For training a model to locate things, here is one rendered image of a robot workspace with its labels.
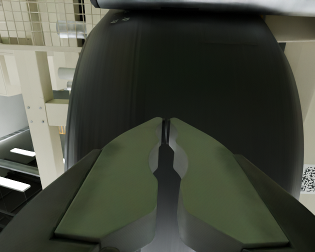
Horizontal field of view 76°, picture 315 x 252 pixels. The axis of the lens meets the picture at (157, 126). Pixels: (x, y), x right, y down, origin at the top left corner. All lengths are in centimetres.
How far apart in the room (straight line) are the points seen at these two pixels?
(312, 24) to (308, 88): 11
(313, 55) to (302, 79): 5
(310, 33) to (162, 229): 39
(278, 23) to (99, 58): 41
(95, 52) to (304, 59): 39
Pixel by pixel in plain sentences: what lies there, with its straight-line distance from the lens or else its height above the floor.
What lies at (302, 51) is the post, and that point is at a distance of 51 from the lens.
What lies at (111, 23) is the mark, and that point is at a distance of 30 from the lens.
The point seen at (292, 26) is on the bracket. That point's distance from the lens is 51.
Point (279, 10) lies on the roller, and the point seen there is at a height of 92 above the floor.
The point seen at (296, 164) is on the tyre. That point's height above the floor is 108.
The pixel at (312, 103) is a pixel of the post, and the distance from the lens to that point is 47.
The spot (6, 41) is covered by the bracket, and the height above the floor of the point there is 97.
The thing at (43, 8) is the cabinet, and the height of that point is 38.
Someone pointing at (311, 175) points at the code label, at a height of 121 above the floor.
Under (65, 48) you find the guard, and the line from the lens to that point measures 84.
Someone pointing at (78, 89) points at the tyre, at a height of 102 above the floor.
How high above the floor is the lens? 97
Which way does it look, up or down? 22 degrees up
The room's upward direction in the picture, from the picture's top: 178 degrees counter-clockwise
